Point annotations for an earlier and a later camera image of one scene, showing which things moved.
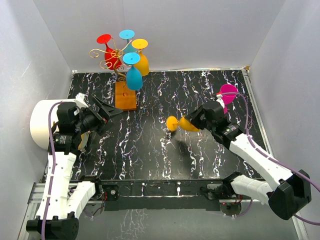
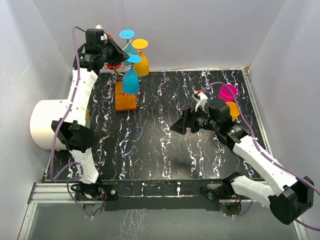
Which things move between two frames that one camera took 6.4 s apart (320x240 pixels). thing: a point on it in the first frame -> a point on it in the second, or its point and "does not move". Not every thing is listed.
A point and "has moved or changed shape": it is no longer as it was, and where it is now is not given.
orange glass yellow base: (173, 123) has moved or changed shape
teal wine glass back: (128, 34) does not move
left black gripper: (106, 112) -> (121, 55)
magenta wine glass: (228, 98) does not move
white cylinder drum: (39, 127) does not move
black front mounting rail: (180, 195) does not move
